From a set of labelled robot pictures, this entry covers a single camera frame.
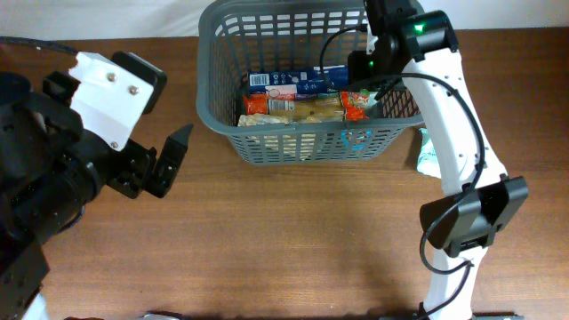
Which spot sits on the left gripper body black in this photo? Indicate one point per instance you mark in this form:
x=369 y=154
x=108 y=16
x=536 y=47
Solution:
x=128 y=170

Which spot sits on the rice bag beige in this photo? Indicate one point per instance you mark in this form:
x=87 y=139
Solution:
x=273 y=139

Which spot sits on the grey plastic basket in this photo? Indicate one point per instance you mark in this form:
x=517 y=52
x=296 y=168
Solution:
x=240 y=37

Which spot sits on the tissue multipack blue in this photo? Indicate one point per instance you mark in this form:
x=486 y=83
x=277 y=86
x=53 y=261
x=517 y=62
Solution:
x=302 y=81

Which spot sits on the small round blue tin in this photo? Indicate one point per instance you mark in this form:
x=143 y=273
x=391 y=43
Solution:
x=355 y=141

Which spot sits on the spaghetti pack red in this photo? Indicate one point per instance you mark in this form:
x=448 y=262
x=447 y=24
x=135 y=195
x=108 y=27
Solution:
x=302 y=108

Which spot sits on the green lid jar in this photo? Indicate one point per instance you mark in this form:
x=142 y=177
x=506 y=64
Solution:
x=363 y=99

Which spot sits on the white teal packet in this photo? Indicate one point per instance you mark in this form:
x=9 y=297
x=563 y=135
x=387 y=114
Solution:
x=427 y=162

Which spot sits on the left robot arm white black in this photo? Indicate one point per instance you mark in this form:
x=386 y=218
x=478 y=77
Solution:
x=51 y=168

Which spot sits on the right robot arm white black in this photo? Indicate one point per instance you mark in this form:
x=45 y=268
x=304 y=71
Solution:
x=421 y=50

